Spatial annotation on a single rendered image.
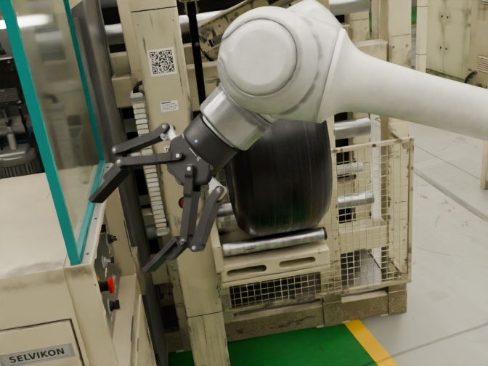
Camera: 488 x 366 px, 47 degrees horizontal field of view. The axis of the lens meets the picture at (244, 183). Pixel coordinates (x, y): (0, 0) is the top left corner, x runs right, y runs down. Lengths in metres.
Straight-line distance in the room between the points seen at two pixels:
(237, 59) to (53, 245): 0.81
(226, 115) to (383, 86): 0.23
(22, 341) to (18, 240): 0.22
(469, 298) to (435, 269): 0.29
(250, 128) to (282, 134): 0.83
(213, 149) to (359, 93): 0.24
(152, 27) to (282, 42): 1.13
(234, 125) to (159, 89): 0.95
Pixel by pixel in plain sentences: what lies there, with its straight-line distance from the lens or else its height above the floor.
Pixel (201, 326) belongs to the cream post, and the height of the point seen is 0.57.
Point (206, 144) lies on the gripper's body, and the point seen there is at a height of 1.57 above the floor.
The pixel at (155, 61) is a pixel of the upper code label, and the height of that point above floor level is 1.51.
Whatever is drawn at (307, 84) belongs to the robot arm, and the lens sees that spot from 0.55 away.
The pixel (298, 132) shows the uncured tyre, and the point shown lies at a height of 1.30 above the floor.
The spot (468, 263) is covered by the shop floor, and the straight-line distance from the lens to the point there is 3.42.
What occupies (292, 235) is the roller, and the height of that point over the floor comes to 0.92.
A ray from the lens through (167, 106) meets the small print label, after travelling 1.68.
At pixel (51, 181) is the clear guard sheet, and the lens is 1.08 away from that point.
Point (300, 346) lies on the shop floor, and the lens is 2.79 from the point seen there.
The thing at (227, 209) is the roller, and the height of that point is 0.91.
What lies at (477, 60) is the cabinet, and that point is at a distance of 6.23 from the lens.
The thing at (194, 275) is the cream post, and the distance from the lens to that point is 1.92.
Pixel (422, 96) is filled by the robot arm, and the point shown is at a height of 1.65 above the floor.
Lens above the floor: 1.83
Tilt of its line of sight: 24 degrees down
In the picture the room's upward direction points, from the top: 7 degrees counter-clockwise
